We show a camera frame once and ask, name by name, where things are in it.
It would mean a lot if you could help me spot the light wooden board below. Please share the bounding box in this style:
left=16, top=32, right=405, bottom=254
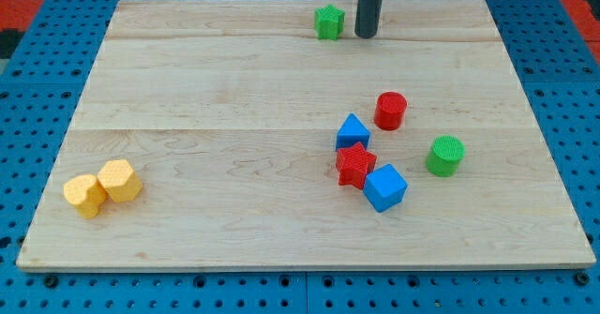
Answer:
left=17, top=0, right=596, bottom=273

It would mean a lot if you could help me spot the blue triangle block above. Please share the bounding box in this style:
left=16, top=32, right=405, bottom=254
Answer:
left=335, top=113, right=370, bottom=150

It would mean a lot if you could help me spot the red star block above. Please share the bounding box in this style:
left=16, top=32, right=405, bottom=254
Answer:
left=336, top=142, right=377, bottom=189

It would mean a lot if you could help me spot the blue cube block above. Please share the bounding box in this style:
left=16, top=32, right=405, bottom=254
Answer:
left=363, top=164, right=409, bottom=213

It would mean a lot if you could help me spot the red cylinder block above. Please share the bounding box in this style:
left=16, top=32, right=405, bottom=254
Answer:
left=374, top=92, right=408, bottom=130

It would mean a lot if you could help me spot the green star block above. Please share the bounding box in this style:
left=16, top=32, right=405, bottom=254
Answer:
left=314, top=4, right=345, bottom=40

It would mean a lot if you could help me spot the green cylinder block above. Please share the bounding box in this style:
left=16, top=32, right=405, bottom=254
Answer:
left=426, top=135, right=465, bottom=177

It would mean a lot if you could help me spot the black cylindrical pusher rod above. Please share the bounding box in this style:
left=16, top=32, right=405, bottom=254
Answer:
left=354, top=0, right=383, bottom=38

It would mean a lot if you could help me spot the yellow hexagon block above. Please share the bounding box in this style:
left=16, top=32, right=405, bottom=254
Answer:
left=97, top=159, right=143, bottom=202

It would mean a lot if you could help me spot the yellow heart block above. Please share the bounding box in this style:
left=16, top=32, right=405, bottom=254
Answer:
left=63, top=174, right=108, bottom=219

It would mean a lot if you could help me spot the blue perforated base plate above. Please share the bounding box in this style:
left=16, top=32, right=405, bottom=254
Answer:
left=1, top=0, right=599, bottom=313

